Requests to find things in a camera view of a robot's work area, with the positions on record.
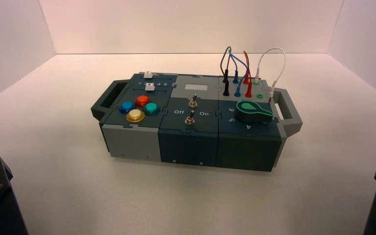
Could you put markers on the metal toggle switch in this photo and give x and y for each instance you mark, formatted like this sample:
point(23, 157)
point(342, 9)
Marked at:
point(193, 101)
point(190, 118)

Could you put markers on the green grey modular task box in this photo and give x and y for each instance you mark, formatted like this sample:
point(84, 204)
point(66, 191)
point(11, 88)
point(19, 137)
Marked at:
point(188, 146)

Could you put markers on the grey display window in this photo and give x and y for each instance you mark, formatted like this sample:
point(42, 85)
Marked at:
point(196, 87)

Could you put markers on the teal round push button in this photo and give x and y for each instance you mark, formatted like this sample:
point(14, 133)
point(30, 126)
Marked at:
point(151, 108)

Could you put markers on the white slider knob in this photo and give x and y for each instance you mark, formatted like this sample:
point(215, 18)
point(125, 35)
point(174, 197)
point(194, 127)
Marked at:
point(150, 87)
point(148, 75)

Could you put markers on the orange round push button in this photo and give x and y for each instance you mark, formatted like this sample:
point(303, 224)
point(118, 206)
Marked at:
point(142, 100)

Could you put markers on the yellow round push button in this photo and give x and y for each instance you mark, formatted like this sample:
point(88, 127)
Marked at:
point(135, 115)

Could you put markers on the blue round push button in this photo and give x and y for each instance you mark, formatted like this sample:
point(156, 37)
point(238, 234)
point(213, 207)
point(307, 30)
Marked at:
point(127, 106)

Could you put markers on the green rotary knob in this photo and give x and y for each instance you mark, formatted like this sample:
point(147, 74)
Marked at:
point(253, 113)

